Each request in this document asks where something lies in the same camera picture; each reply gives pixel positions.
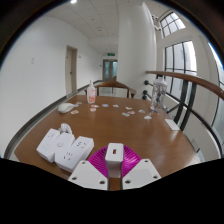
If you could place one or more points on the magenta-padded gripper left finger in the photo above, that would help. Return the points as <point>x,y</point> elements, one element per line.
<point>86,176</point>

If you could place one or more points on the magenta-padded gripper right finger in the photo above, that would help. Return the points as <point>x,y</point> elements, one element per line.
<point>143,174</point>

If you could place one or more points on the white charger block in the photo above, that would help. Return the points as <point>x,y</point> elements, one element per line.
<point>114,158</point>

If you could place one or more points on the white power strip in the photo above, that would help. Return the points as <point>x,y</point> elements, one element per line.
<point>68,150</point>

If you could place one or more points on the small round sticker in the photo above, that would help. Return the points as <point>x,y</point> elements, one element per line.
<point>147,117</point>
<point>141,111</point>

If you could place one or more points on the white paper card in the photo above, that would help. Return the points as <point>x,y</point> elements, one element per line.
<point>172,124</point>

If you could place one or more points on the white computer mouse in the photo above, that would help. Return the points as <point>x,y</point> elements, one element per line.
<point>66,107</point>

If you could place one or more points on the clear plastic bottle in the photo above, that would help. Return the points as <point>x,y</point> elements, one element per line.
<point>158,95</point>

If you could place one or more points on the wooden chair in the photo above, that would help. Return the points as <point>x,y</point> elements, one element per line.
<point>111,84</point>

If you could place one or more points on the wooden handrail with black railing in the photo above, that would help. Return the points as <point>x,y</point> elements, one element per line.
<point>186,79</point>

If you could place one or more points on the beige side door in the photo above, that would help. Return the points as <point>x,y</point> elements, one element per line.
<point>70,71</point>

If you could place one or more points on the glass double door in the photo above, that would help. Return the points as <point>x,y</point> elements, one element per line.
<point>110,70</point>

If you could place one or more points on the tall black-framed window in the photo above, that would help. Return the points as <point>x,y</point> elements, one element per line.
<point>181,60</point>

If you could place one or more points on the green exit sign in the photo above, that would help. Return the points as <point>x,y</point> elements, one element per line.
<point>111,54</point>

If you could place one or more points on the small slanted black-framed window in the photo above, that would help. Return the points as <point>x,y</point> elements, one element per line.
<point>171,24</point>

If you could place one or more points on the round ceiling light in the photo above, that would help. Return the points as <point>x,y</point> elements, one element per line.
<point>73,1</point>

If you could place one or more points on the wide window with white frame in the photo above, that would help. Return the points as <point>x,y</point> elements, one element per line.
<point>218,90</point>

